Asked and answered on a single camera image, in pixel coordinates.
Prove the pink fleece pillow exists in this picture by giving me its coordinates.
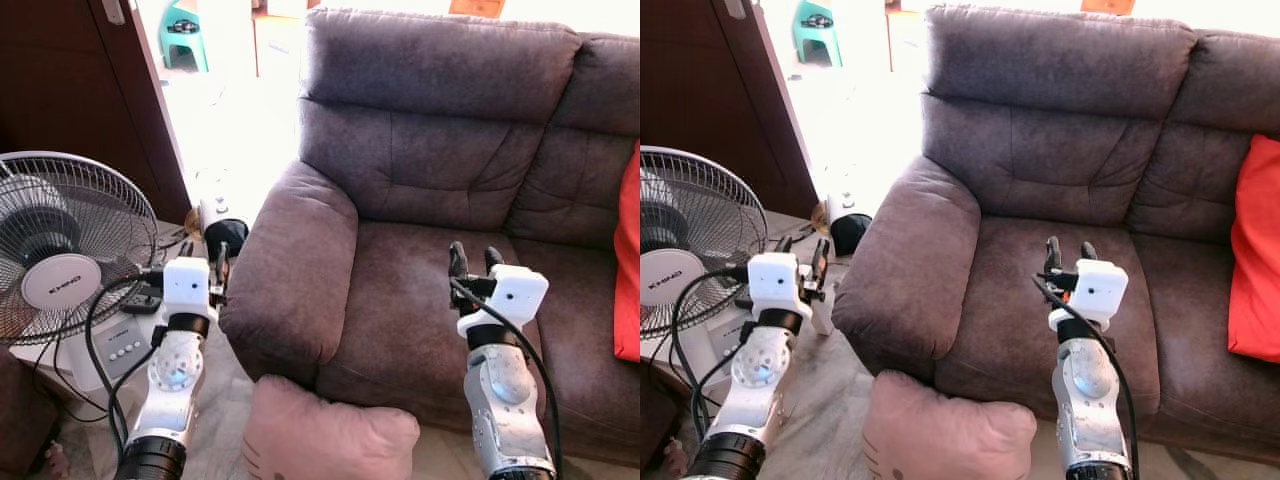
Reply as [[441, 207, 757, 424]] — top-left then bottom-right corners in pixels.
[[862, 370, 1039, 480], [243, 375, 421, 480]]

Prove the brown suede sofa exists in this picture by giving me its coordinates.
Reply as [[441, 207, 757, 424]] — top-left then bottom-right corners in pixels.
[[832, 4, 1280, 467], [218, 8, 641, 467]]

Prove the red pillow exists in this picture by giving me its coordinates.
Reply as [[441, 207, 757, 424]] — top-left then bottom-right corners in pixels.
[[613, 140, 641, 363], [1228, 134, 1280, 363]]

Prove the black round object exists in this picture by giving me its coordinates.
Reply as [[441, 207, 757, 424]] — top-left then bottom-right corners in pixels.
[[830, 213, 874, 258], [204, 218, 250, 264]]

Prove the dark brown wooden door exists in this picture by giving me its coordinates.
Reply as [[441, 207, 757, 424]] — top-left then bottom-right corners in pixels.
[[640, 0, 821, 221], [0, 0, 193, 225]]

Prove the green plastic stool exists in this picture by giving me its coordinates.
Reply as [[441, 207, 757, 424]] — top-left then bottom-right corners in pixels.
[[794, 0, 844, 68], [160, 0, 211, 73]]

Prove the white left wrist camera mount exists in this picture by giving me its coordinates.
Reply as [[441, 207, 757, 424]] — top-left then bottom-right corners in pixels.
[[746, 252, 802, 319], [162, 257, 212, 321]]

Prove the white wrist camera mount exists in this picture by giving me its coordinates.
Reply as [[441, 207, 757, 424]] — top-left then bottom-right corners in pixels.
[[1047, 258, 1130, 332], [457, 265, 550, 342], [746, 252, 802, 319], [162, 257, 212, 321]]

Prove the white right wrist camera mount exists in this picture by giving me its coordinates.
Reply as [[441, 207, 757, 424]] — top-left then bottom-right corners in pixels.
[[1047, 258, 1130, 332], [457, 265, 550, 342]]

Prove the white pedestal fan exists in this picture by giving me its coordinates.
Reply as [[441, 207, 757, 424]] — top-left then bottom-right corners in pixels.
[[640, 146, 771, 391], [0, 152, 164, 396]]

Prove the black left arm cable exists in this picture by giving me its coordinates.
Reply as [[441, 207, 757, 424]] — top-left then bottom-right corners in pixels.
[[671, 264, 753, 443], [84, 272, 167, 463]]

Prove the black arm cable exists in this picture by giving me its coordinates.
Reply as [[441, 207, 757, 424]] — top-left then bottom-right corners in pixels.
[[1031, 274, 1142, 480], [84, 272, 167, 463], [671, 264, 753, 443], [448, 278, 564, 480]]

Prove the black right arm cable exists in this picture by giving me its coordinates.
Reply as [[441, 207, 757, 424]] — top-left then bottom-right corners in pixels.
[[448, 278, 564, 480], [1031, 274, 1142, 480]]

